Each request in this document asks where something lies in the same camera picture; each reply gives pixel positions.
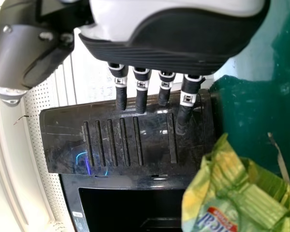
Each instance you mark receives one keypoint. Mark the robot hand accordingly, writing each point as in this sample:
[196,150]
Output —
[174,36]

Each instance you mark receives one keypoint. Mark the black oven with glass door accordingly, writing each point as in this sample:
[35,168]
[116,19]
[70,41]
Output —
[154,145]

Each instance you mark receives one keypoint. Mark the yellow-green biscuit packet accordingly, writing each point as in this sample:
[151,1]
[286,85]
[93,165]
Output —
[244,193]

